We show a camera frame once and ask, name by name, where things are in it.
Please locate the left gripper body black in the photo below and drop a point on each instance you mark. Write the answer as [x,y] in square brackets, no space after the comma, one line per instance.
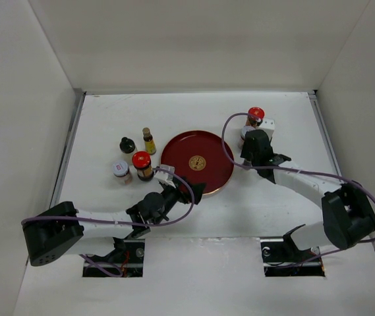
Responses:
[171,195]

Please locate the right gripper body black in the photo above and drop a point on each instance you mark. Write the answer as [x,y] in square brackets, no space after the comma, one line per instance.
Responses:
[246,154]

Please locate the white-lid jar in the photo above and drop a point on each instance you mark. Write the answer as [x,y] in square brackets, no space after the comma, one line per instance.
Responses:
[122,172]
[244,130]

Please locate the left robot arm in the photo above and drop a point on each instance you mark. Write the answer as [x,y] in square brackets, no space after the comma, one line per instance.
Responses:
[64,229]

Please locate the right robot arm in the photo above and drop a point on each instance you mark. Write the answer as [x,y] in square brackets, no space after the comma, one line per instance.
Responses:
[347,215]

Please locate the round red lacquer tray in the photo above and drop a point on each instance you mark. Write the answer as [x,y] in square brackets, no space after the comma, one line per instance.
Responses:
[200,157]

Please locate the red-lid sauce jar right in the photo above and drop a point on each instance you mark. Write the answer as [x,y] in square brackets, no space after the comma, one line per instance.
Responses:
[255,117]

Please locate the red-lid sauce jar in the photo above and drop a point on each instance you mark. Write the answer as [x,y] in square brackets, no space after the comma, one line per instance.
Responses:
[255,117]
[142,162]

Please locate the red-lid sauce jar left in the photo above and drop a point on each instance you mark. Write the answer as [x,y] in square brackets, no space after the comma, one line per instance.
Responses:
[142,162]

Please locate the small yellow-label brown bottle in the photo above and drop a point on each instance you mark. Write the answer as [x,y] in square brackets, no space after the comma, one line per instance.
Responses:
[150,146]

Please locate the black-cap white bottle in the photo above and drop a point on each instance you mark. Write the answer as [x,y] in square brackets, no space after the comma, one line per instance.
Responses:
[128,148]

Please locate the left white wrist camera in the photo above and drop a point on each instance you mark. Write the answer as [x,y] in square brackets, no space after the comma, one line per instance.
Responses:
[164,175]

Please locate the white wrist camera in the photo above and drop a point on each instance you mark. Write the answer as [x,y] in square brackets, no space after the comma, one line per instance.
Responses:
[164,175]
[268,126]

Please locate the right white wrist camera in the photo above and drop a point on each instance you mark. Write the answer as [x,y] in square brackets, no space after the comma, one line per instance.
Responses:
[268,126]

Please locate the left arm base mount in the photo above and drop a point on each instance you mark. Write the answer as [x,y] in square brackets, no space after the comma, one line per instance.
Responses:
[126,260]

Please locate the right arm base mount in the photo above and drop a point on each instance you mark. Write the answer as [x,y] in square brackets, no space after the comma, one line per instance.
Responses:
[281,258]

